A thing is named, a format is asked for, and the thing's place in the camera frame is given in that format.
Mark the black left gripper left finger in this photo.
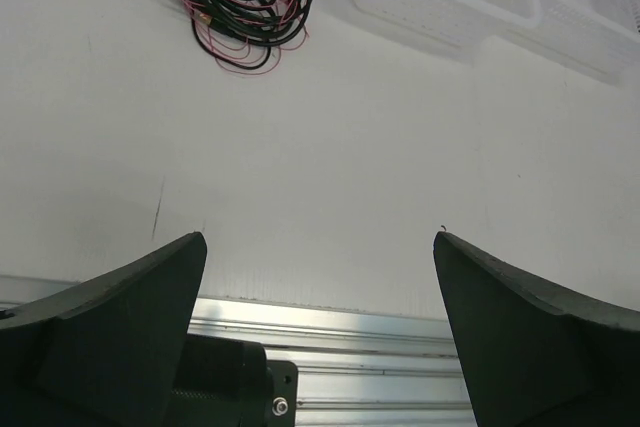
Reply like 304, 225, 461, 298
1, 232, 207, 426

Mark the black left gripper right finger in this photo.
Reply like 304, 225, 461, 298
433, 232, 639, 426

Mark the thin red wire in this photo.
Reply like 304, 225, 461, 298
167, 0, 311, 77

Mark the white right plastic basket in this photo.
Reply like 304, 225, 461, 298
499, 0, 639, 84

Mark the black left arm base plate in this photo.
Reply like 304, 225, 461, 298
163, 334, 299, 427

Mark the aluminium mounting rail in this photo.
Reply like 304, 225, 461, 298
1, 278, 474, 426

